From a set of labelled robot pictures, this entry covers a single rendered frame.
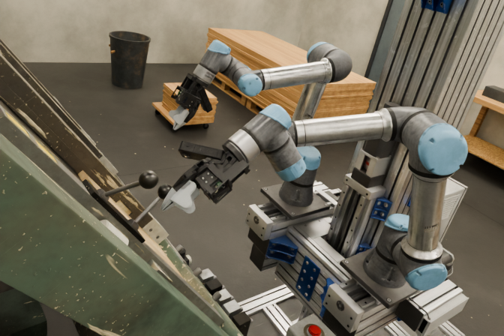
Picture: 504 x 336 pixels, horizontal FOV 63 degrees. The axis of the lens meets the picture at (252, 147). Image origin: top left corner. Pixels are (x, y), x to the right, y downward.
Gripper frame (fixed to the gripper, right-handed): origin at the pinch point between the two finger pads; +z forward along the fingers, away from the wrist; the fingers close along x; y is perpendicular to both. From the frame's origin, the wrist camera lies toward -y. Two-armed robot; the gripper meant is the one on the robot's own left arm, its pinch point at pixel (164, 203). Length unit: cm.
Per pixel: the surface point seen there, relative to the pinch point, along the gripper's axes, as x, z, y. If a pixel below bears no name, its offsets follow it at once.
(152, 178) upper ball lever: -14.2, -1.3, 0.8
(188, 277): 60, 10, 0
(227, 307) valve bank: 75, 7, 15
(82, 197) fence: -16.2, 10.6, -4.5
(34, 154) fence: -28.7, 10.7, -9.1
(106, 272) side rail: -31.4, 11.8, 16.6
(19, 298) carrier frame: 111, 79, -62
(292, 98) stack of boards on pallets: 326, -191, -145
